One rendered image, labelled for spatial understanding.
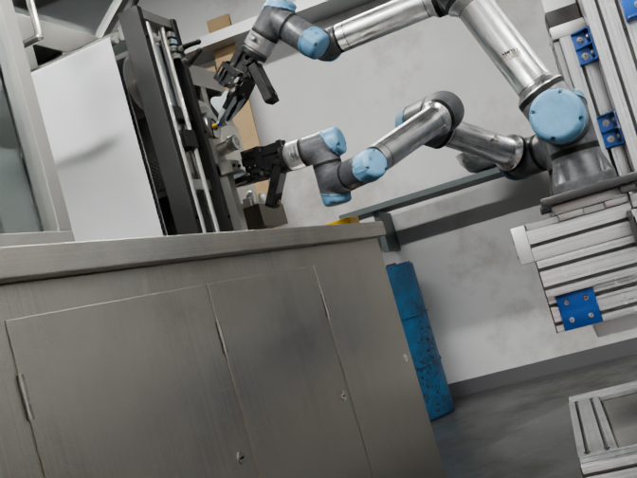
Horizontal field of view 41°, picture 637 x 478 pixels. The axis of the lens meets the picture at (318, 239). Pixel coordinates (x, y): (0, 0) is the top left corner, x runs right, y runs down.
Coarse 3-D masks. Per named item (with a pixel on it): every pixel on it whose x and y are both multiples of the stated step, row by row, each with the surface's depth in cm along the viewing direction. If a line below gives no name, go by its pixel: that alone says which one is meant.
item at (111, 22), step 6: (120, 0) 253; (126, 0) 255; (138, 0) 256; (120, 6) 254; (132, 6) 256; (114, 12) 254; (108, 18) 255; (114, 18) 255; (108, 24) 255; (114, 24) 257; (102, 30) 256; (108, 30) 257; (102, 36) 256
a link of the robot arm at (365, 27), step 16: (400, 0) 216; (416, 0) 214; (432, 0) 212; (368, 16) 219; (384, 16) 217; (400, 16) 216; (416, 16) 216; (336, 32) 223; (352, 32) 221; (368, 32) 220; (384, 32) 220; (336, 48) 224; (352, 48) 226
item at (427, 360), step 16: (400, 272) 437; (400, 288) 434; (416, 288) 444; (400, 304) 432; (416, 304) 439; (416, 320) 436; (416, 336) 433; (432, 336) 446; (416, 352) 431; (432, 352) 439; (416, 368) 429; (432, 368) 435; (432, 384) 433; (432, 400) 430; (448, 400) 440; (432, 416) 428
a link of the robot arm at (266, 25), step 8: (272, 0) 215; (280, 0) 214; (288, 0) 215; (264, 8) 216; (272, 8) 215; (280, 8) 215; (288, 8) 215; (296, 8) 218; (264, 16) 216; (272, 16) 215; (280, 16) 215; (256, 24) 217; (264, 24) 216; (272, 24) 216; (280, 24) 215; (256, 32) 217; (264, 32) 216; (272, 32) 217; (272, 40) 218
